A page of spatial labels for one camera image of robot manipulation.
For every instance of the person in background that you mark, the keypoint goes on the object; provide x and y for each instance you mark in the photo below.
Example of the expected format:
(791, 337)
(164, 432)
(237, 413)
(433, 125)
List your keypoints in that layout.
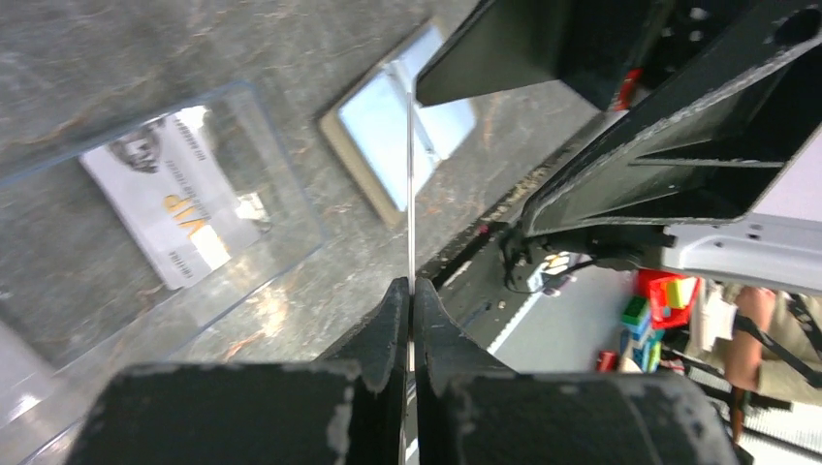
(748, 364)

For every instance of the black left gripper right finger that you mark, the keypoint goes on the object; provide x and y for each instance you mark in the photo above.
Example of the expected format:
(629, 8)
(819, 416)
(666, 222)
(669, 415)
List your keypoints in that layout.
(474, 409)

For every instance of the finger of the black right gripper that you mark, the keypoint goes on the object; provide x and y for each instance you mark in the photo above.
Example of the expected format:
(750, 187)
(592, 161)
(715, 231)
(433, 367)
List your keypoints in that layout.
(734, 93)
(504, 45)

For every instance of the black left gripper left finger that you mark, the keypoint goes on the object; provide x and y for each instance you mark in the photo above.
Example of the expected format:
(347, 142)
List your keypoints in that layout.
(347, 407)

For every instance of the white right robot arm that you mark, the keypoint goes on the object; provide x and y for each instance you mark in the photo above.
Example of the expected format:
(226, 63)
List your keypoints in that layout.
(776, 244)

